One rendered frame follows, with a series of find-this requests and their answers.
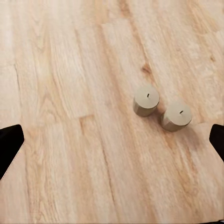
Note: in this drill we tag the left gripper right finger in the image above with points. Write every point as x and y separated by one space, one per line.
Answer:
217 139

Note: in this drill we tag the pillar candle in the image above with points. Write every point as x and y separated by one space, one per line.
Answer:
145 101
176 116

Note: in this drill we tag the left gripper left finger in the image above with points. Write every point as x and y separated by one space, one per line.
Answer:
11 140

